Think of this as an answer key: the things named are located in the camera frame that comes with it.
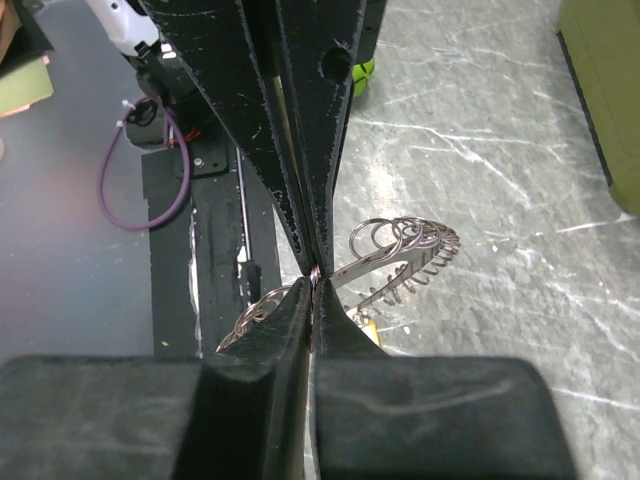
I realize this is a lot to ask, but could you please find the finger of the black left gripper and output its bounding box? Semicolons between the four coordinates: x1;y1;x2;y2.
275;1;366;276
142;1;314;273

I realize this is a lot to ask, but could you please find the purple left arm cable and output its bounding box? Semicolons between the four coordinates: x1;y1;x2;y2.
101;97;192;232

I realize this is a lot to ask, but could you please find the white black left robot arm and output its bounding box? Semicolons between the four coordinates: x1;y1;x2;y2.
90;1;366;275

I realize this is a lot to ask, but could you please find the olive green plastic bin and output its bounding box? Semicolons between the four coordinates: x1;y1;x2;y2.
556;0;639;215

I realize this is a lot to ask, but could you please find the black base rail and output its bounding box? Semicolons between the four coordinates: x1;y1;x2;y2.
149;136;281;358

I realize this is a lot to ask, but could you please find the silver key yellow tag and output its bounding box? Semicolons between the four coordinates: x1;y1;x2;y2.
347;308;381;347

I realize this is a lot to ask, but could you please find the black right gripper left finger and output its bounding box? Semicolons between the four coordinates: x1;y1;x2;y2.
1;279;312;479

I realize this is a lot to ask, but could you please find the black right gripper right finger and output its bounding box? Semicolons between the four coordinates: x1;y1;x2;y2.
312;279;578;479

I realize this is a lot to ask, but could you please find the green watermelon toy ball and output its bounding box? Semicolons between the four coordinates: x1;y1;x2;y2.
352;59;375;97

